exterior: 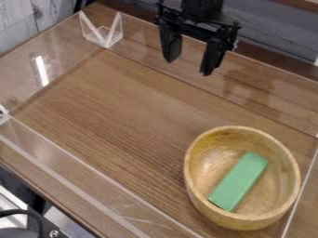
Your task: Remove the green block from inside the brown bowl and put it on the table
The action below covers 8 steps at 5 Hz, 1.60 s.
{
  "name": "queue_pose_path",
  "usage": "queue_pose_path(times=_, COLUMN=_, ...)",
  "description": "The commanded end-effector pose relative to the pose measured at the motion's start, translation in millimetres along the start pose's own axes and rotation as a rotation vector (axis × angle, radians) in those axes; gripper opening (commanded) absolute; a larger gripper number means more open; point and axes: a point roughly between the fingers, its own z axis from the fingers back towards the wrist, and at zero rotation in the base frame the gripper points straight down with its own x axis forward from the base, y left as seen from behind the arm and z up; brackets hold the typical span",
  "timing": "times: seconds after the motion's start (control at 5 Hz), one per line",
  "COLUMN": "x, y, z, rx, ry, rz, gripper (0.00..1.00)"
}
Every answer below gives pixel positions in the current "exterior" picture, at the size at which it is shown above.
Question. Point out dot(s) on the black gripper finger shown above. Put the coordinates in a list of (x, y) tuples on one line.
[(171, 43), (212, 56)]

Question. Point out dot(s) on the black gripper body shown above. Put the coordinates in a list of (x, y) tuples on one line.
[(195, 18)]

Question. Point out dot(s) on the green rectangular block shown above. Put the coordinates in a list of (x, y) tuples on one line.
[(238, 182)]

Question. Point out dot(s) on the brown wooden bowl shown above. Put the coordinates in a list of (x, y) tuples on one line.
[(211, 156)]

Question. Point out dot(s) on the clear acrylic corner bracket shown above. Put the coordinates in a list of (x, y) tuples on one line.
[(104, 36)]

